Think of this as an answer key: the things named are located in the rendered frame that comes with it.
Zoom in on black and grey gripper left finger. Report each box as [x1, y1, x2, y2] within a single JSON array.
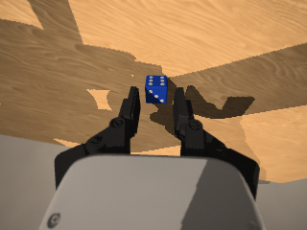
[[55, 86, 141, 190]]

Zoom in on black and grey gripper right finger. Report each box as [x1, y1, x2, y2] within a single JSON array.
[[173, 87, 260, 201]]

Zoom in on blue die with white pips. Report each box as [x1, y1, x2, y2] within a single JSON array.
[[145, 76, 168, 104]]

